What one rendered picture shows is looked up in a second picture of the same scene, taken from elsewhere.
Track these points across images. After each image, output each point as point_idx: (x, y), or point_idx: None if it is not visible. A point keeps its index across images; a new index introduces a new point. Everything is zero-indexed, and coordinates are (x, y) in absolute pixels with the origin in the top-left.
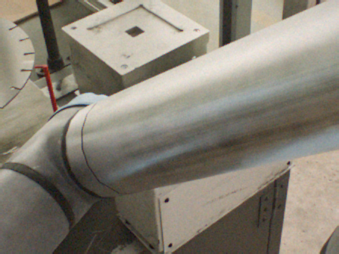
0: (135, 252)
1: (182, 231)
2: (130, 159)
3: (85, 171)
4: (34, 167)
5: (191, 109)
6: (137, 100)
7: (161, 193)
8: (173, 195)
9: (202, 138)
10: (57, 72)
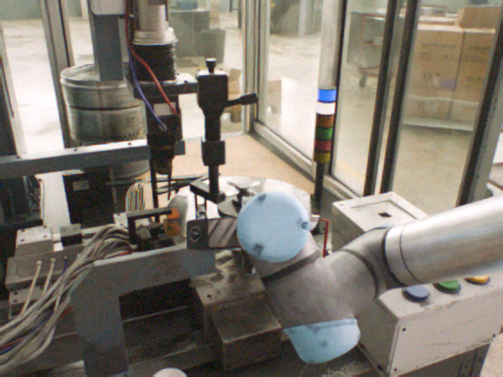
0: (366, 369)
1: (406, 362)
2: (438, 251)
3: (397, 259)
4: (361, 253)
5: (495, 219)
6: (449, 216)
7: (401, 322)
8: (409, 327)
9: (499, 238)
10: (315, 236)
